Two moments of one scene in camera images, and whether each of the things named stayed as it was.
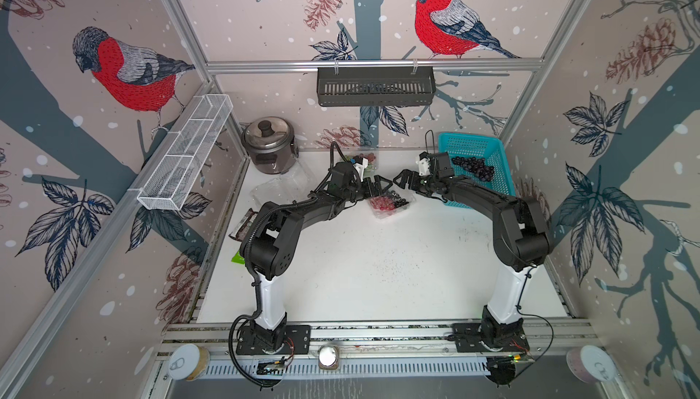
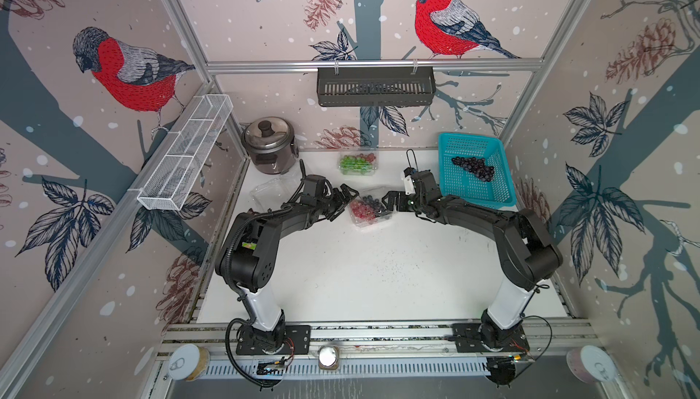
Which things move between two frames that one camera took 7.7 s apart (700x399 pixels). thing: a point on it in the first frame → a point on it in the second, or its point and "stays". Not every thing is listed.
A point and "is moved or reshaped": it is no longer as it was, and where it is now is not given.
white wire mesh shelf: [167, 182] stays
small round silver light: [328, 357] stays
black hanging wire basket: [375, 87] stays
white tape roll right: [590, 364] stays
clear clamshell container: [385, 205] is moved or reshaped
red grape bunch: [370, 157] stays
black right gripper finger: [404, 174] → [396, 198]
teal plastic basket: [488, 148] stays
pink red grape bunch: [382, 202] is moved or reshaped
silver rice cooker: [271, 142] stays
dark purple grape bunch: [477, 166] stays
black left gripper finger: [377, 179] → [345, 190]
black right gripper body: [429, 184] → [421, 203]
